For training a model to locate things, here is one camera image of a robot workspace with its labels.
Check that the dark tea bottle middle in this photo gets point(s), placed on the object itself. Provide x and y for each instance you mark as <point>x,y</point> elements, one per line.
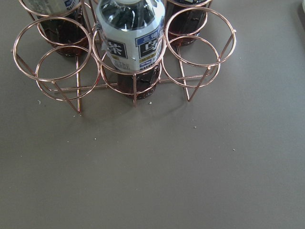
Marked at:
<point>188,22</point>

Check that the dark tea bottle near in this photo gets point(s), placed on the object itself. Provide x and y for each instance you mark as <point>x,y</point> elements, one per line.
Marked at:
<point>132,31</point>

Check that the dark tea bottle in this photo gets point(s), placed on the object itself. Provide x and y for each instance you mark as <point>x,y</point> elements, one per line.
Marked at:
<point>188,22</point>
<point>61,31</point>
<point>132,31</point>

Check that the copper wire bottle rack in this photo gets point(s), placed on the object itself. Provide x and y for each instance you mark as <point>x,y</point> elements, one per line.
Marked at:
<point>173,68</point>

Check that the cream rabbit tray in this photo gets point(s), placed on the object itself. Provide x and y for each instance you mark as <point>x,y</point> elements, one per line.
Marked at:
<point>302,6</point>

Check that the dark tea bottle far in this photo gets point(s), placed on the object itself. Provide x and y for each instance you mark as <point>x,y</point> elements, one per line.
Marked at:
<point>61,31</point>

